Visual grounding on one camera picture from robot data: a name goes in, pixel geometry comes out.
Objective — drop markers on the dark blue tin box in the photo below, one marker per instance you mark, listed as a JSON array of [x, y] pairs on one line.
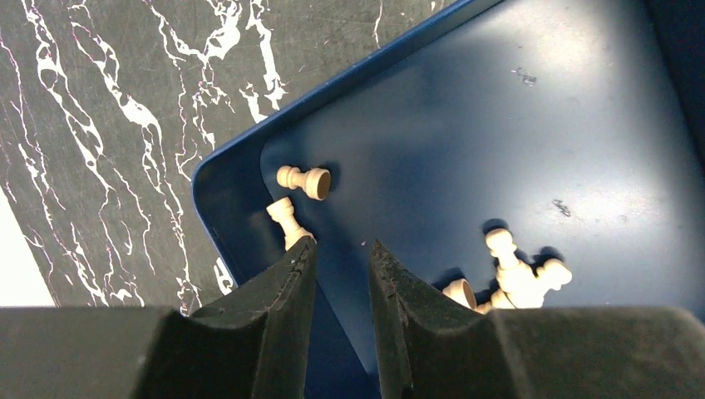
[[579, 125]]

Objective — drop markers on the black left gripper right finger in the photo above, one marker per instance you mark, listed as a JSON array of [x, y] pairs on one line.
[[429, 346]]

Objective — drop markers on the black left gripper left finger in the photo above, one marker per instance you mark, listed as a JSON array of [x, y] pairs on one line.
[[251, 343]]

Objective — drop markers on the light wooden chess piece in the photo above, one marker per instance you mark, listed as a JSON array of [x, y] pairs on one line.
[[461, 292], [518, 286], [315, 183], [282, 212], [487, 305], [554, 275]]

